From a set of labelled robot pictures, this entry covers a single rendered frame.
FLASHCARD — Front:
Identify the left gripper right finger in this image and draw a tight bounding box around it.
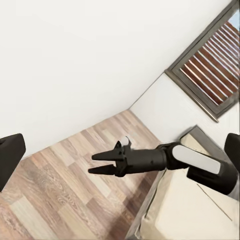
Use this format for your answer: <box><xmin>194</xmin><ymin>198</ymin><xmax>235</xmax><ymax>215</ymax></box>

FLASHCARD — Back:
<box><xmin>224</xmin><ymin>132</ymin><xmax>240</xmax><ymax>172</ymax></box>

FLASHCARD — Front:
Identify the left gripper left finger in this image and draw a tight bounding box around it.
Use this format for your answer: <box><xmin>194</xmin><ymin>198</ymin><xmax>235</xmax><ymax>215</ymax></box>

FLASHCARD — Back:
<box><xmin>0</xmin><ymin>132</ymin><xmax>26</xmax><ymax>193</ymax></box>

